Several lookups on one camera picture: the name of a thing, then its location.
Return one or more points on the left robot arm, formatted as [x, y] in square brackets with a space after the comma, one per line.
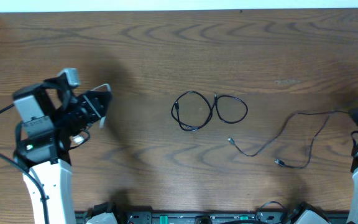
[54, 122]

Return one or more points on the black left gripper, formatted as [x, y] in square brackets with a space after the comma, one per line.
[92, 106]

